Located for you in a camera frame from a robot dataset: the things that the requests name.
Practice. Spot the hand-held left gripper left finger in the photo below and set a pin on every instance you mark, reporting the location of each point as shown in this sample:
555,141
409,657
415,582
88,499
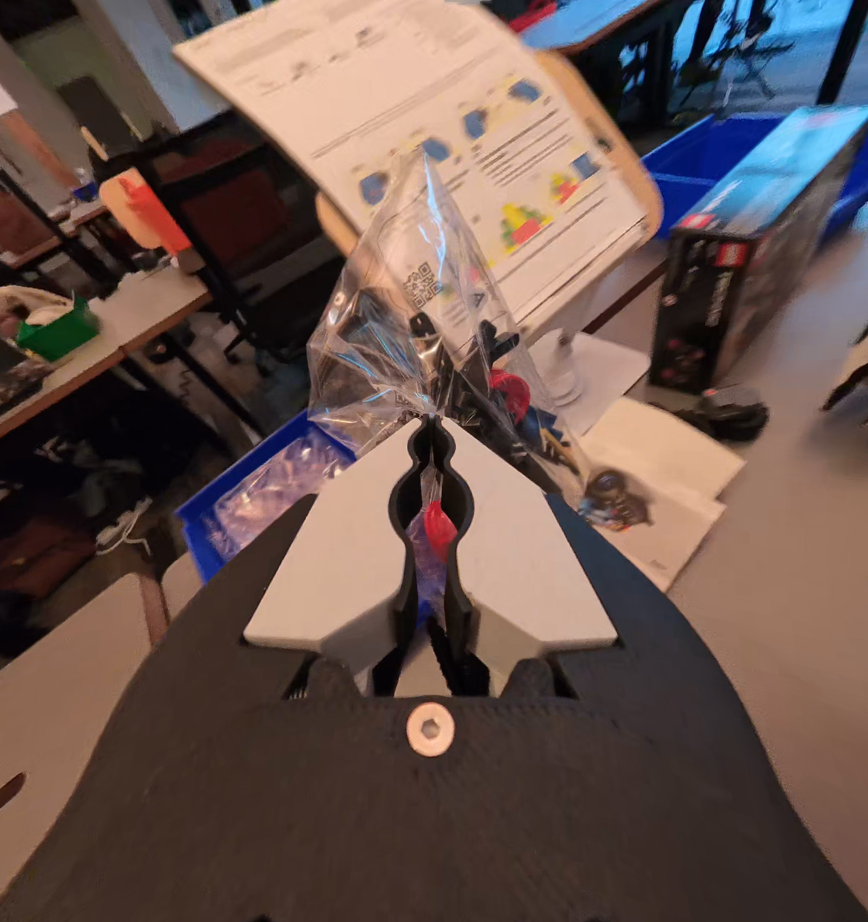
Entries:
326,576

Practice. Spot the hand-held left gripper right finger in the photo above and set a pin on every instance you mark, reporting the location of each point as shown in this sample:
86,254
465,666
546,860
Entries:
542,576

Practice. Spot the toy truck instruction booklet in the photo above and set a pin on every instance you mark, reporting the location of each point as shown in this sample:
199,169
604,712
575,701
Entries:
671,540

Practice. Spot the dark toy truck box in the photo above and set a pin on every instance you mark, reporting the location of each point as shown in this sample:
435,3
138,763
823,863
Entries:
729,302

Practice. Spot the clear bag of toy pieces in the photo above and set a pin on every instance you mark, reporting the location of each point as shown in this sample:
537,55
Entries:
405,346

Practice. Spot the grey desk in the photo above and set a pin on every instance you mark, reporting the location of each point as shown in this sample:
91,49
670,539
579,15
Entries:
801,576

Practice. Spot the background desk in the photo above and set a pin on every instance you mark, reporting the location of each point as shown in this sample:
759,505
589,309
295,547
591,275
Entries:
153,302

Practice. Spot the black toy tyre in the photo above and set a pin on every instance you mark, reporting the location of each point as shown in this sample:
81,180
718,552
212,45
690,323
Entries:
736,418

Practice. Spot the green storage bin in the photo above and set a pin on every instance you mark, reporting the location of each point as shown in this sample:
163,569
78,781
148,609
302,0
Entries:
59,338

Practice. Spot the black chair with red back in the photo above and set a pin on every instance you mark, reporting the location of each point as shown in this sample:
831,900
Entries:
225,209

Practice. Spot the orange and black chair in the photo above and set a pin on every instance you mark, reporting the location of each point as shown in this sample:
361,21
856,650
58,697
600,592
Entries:
146,209

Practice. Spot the printed instruction sheet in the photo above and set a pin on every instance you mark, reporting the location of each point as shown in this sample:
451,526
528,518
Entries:
376,86

